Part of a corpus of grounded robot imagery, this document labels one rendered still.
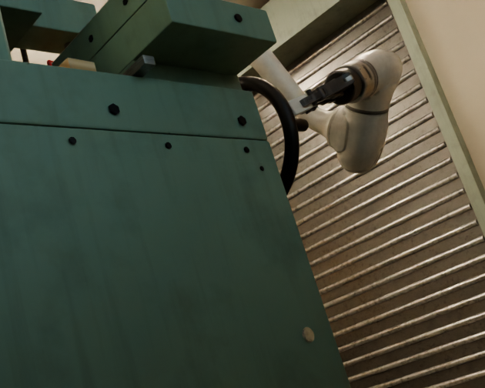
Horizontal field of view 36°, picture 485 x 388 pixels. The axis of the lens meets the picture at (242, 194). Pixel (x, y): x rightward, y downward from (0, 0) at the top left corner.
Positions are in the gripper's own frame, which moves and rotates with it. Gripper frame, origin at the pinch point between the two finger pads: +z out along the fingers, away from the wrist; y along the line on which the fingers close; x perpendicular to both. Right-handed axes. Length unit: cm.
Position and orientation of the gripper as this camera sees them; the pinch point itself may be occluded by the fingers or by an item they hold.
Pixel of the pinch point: (298, 105)
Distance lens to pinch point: 148.5
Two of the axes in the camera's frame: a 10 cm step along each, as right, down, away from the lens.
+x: 5.2, 8.6, -0.4
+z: -5.8, 3.2, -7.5
